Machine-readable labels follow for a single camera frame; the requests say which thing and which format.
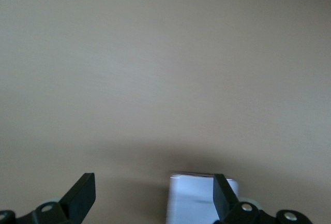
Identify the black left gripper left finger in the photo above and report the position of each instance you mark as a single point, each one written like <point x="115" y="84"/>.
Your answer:
<point x="75" y="203"/>

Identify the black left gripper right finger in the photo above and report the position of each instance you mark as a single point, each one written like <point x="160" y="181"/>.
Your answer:
<point x="223" y="203"/>

